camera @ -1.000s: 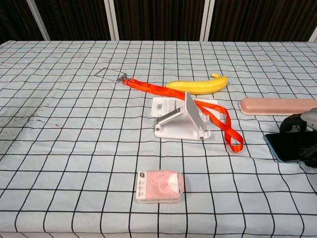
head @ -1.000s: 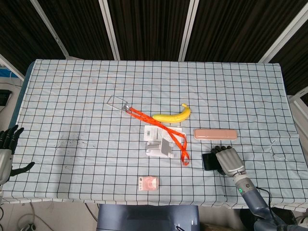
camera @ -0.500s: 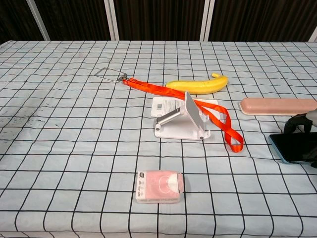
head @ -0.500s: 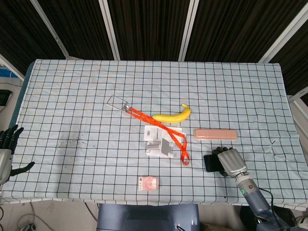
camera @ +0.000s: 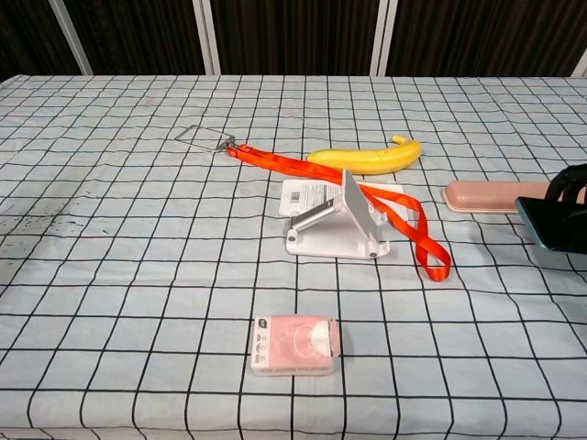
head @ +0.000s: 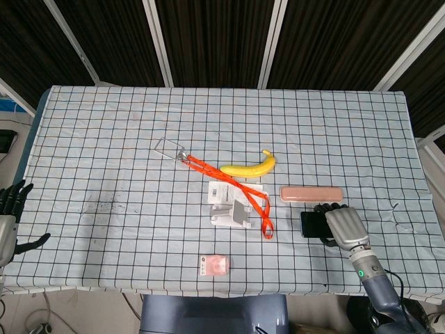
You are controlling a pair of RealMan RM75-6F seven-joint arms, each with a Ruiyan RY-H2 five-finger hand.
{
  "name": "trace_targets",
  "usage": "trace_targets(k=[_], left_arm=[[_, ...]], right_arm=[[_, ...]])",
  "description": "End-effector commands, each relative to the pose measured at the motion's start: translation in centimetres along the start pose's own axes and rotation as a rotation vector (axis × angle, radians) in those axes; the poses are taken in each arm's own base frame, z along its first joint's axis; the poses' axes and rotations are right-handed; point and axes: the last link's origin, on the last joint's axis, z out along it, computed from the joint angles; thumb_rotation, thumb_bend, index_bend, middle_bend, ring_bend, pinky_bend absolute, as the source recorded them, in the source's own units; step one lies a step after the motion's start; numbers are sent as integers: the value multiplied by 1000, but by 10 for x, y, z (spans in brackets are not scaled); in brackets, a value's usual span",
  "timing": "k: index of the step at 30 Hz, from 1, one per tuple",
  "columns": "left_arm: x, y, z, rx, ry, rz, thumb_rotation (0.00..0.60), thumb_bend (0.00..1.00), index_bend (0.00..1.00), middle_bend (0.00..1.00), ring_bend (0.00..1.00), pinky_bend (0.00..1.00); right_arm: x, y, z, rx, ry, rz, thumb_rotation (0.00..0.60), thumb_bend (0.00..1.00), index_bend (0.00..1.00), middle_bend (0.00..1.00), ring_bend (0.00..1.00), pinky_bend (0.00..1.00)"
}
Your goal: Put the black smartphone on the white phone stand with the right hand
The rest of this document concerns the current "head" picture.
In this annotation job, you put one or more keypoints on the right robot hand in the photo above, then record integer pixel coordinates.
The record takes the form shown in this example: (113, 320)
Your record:
(346, 226)

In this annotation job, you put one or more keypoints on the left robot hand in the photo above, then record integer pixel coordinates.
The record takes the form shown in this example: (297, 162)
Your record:
(7, 233)

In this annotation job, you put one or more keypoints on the dark smartphone with blue edge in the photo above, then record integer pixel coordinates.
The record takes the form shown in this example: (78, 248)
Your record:
(313, 224)

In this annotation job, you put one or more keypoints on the white folding phone stand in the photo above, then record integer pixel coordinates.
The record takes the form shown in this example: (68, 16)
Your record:
(239, 212)

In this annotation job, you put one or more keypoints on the pink oblong case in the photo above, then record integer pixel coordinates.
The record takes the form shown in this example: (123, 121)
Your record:
(311, 194)

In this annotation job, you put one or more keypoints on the black monitor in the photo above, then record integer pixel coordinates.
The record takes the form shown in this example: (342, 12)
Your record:
(6, 141)

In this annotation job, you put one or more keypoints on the blue table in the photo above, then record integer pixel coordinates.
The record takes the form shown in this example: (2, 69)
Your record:
(33, 139)

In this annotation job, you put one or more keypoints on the yellow banana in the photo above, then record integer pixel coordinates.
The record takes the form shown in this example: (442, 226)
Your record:
(250, 169)

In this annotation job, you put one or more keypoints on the checked white tablecloth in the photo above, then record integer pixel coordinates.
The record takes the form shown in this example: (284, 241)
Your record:
(121, 208)

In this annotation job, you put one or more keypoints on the white barcode packaging card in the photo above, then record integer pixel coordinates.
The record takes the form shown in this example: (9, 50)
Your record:
(219, 193)

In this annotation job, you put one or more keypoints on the pink tissue pack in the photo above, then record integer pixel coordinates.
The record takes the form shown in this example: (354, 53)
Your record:
(215, 265)

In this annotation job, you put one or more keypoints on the blue-grey robot torso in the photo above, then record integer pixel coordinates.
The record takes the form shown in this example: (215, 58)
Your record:
(208, 313)

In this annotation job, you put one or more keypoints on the clear badge holder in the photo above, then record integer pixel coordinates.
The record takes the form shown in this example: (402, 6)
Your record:
(159, 148)

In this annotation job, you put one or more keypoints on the white partition post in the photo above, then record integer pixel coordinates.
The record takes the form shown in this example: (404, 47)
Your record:
(158, 41)
(273, 41)
(71, 41)
(410, 48)

